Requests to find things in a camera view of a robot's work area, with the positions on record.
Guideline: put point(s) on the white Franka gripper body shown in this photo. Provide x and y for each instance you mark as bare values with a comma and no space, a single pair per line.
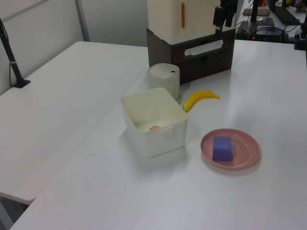
229,6

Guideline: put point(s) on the black camera pole with clamp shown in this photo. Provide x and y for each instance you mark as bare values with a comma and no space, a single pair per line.
12,62

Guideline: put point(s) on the purple cube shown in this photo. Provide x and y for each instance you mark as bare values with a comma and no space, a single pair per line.
221,148

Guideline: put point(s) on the dark brown drawer box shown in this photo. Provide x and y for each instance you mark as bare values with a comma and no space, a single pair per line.
206,62

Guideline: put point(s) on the toasted bread piece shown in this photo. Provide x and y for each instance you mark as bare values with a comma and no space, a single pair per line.
154,128

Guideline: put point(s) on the cream open storage box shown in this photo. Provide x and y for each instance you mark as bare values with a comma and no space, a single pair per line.
158,143

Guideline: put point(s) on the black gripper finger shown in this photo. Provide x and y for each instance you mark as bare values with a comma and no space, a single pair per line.
229,20
217,16

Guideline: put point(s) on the black device with red light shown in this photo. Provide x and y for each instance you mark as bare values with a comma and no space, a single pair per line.
266,34

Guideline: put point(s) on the small cream trash can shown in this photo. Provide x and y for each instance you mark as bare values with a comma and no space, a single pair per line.
164,79

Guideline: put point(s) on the large cream storage box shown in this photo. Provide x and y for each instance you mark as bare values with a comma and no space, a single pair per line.
165,19

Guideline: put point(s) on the pink plate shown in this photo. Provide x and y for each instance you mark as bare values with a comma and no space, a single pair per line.
247,148

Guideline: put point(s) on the dark red monitor stand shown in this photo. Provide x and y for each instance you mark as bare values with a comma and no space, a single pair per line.
254,12

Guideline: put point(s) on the yellow banana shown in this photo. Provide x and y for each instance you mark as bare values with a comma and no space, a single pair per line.
196,97

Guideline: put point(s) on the black table clamp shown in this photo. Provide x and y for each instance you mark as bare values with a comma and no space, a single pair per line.
299,40

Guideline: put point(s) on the black laptop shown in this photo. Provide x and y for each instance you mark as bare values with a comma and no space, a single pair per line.
285,13

